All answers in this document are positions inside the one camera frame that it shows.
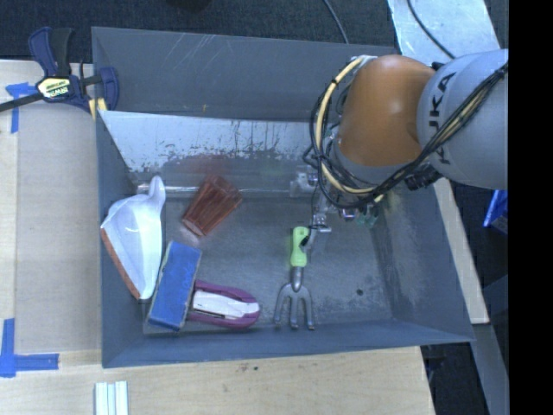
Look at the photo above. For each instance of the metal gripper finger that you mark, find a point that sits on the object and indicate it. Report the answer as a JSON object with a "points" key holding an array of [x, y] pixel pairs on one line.
{"points": [[309, 237], [313, 247]]}

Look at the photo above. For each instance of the grey metal bin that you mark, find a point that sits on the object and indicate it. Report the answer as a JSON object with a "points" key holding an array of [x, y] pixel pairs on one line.
{"points": [[242, 240]]}

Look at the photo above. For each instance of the orange-brown ribbed cup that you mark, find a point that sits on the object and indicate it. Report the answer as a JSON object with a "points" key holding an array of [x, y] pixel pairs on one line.
{"points": [[212, 206]]}

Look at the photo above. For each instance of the purple and white stapler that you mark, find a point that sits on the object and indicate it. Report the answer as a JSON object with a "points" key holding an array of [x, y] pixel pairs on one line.
{"points": [[224, 305]]}

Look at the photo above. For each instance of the blue sponge block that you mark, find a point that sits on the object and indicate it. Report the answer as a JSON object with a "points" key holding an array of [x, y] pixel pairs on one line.
{"points": [[177, 283]]}

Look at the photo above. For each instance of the white dustpan with orange edge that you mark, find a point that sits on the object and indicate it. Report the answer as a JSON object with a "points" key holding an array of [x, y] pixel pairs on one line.
{"points": [[138, 240]]}

